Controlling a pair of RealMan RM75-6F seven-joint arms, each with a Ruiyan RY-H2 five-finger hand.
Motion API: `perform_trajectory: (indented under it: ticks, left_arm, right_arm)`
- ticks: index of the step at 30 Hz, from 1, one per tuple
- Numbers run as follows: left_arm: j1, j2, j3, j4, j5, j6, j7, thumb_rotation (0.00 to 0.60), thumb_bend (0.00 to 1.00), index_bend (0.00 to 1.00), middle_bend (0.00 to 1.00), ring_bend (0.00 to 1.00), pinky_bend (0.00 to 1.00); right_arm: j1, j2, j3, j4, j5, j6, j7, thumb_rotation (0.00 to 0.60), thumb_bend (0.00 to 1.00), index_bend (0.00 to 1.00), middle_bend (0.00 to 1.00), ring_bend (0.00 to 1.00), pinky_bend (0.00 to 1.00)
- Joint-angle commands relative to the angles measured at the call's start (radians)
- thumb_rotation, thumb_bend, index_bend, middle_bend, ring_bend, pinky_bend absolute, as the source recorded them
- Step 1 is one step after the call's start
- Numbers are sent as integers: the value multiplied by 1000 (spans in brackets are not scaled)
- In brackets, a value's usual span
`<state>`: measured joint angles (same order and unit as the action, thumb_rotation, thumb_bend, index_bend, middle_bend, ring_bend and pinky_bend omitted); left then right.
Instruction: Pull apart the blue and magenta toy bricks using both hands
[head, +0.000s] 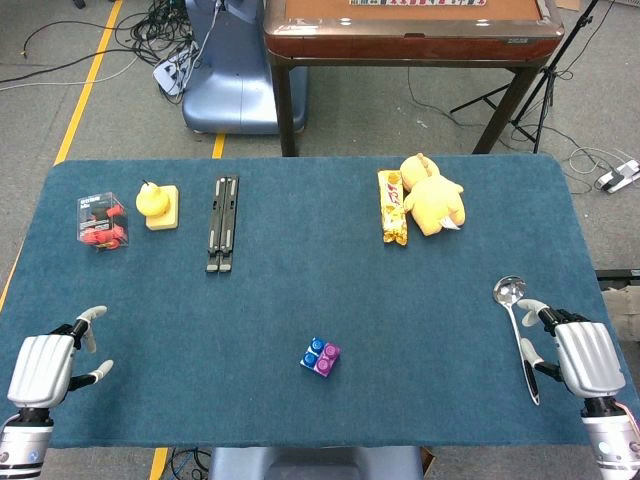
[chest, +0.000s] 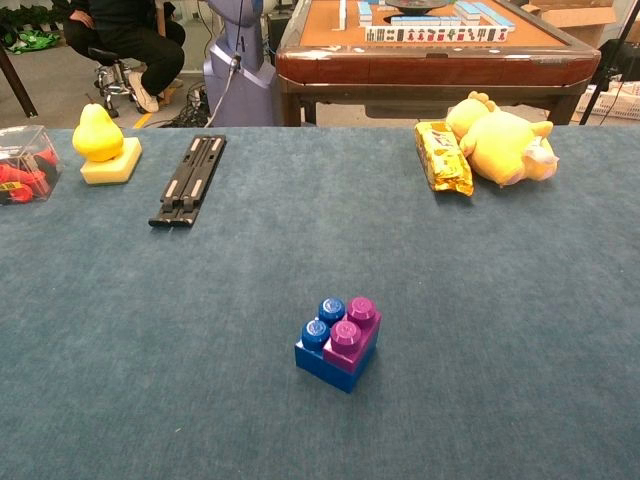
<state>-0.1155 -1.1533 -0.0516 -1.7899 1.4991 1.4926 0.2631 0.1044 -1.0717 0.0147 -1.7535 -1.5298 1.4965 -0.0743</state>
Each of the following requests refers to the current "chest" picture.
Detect cardboard box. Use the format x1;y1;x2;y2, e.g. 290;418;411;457
519;0;619;49

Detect blue backed mahjong tile stack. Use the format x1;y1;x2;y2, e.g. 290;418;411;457
453;0;516;29

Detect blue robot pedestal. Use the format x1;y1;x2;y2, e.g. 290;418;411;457
202;0;277;128

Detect white plastic basket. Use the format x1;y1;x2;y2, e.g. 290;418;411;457
574;79;640;121

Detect blue building block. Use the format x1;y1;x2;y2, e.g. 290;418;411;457
293;297;374;395

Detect purple building block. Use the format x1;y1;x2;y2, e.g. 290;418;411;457
322;296;384;371

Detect standing mahjong tile row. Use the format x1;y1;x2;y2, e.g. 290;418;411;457
364;25;510;44

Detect black folding stand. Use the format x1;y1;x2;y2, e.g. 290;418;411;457
147;134;228;230

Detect yellow pear toy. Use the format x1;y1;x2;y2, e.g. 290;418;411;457
71;94;125;164

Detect seated person in black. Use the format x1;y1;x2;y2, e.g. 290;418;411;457
52;0;187;114

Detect brown mahjong table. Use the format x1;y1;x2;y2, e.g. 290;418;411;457
274;0;602;127

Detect yellow plush toy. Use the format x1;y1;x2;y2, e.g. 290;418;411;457
444;90;560;189

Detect green plastic plants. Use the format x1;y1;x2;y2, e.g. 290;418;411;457
0;4;69;55

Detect yellow sponge block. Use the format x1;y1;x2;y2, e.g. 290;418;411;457
79;137;144;187

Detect dark slanted table leg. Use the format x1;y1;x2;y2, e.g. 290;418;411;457
0;44;39;120

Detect clear box with red parts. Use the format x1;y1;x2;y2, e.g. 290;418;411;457
0;125;65;207

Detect chrome stool with black seat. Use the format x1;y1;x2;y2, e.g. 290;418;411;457
87;47;151;119

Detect black tripod stand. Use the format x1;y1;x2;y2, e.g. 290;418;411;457
579;0;640;126

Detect black dish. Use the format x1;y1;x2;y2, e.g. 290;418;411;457
384;0;454;14

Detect yellow snack packet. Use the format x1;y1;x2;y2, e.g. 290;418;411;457
413;120;475;198

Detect black floor cable tangle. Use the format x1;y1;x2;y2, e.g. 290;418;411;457
169;84;211;129

